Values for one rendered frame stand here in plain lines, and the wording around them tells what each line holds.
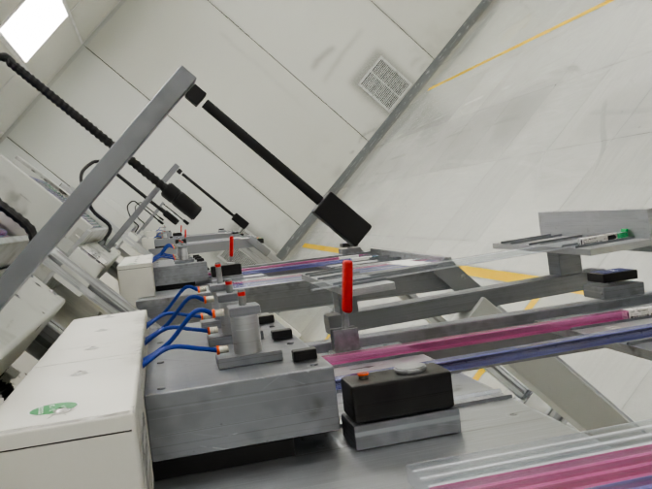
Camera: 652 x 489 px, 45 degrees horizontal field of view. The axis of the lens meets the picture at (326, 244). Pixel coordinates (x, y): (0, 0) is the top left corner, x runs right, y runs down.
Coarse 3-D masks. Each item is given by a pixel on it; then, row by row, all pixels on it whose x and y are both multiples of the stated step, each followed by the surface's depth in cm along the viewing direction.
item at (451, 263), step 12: (576, 240) 119; (492, 252) 117; (504, 252) 117; (516, 252) 117; (528, 252) 118; (540, 252) 118; (420, 264) 115; (432, 264) 114; (444, 264) 115; (456, 264) 115; (468, 264) 116; (360, 276) 112; (372, 276) 113; (384, 276) 113; (396, 276) 113; (312, 288) 111; (324, 288) 111
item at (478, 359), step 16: (576, 336) 79; (592, 336) 79; (608, 336) 79; (624, 336) 79; (640, 336) 80; (480, 352) 77; (496, 352) 76; (512, 352) 77; (528, 352) 77; (544, 352) 77; (448, 368) 75; (464, 368) 76; (336, 384) 73
